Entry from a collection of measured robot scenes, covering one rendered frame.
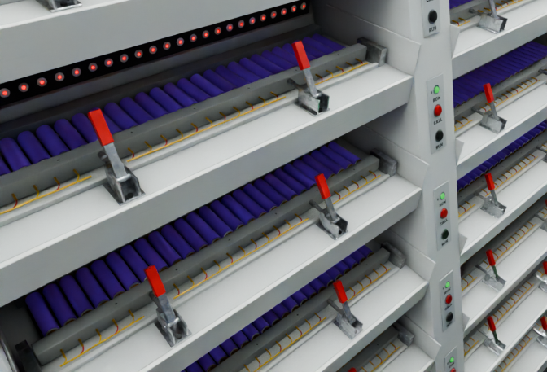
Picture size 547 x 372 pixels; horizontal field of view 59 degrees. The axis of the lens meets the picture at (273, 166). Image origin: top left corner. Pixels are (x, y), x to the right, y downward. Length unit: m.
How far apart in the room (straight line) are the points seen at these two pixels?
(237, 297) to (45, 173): 0.27
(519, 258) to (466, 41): 0.59
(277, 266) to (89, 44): 0.37
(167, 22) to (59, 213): 0.21
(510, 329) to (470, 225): 0.41
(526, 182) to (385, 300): 0.49
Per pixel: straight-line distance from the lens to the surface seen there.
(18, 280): 0.50
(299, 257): 0.68
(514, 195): 1.17
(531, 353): 1.60
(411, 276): 0.92
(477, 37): 0.92
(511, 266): 1.27
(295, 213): 0.72
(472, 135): 0.98
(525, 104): 1.14
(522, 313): 1.43
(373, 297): 0.88
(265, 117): 0.62
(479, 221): 1.07
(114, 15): 0.48
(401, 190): 0.81
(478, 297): 1.17
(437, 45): 0.79
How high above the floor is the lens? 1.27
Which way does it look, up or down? 23 degrees down
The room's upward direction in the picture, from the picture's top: 12 degrees counter-clockwise
